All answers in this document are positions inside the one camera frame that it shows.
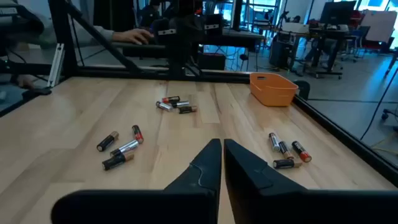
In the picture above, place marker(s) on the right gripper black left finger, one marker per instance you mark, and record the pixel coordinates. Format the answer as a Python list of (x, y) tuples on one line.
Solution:
[(192, 199)]

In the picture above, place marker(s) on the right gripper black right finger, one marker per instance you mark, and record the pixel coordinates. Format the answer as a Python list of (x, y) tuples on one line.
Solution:
[(255, 193)]

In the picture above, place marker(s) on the silver Energizer AA battery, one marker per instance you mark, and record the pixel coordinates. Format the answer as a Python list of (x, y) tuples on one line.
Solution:
[(163, 106), (274, 142), (181, 104), (124, 148)]

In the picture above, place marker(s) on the black copper Duracell AA battery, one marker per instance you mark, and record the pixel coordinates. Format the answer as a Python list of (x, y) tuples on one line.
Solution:
[(187, 109), (117, 160), (107, 141), (286, 164), (286, 150)]

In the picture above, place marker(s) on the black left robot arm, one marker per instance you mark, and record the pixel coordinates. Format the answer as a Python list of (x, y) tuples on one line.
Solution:
[(178, 37)]

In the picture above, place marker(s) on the black red Energizer Max battery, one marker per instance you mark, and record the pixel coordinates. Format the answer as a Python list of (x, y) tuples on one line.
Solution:
[(137, 133), (171, 99), (301, 151)]

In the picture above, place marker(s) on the orange plastic basket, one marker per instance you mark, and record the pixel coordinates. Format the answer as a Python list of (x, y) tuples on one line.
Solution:
[(273, 91)]

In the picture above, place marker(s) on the black equipment box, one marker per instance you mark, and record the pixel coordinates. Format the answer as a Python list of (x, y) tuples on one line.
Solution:
[(211, 61)]

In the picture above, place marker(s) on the black work bench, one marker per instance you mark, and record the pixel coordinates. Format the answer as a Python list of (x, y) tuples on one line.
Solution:
[(236, 39)]

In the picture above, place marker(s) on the black office desk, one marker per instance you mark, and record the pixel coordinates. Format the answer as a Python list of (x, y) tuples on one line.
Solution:
[(323, 34)]

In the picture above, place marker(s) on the person's hand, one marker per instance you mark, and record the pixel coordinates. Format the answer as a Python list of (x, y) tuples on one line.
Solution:
[(132, 35), (26, 81)]

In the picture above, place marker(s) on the person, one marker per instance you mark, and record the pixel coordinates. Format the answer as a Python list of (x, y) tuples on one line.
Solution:
[(93, 32)]

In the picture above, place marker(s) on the black computer monitor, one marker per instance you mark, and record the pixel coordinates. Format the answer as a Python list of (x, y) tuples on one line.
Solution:
[(338, 12)]

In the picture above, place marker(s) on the white board panel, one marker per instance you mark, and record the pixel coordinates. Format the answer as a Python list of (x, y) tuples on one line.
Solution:
[(379, 26)]

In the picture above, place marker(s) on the black frame foot clamp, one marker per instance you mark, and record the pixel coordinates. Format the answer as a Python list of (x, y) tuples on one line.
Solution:
[(303, 89)]

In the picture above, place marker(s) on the silver metal corner bracket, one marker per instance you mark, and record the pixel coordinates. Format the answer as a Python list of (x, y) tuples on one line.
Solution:
[(56, 65)]

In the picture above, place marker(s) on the black aluminium rig frame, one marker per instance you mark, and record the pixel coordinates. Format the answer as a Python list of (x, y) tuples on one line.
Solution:
[(63, 37)]

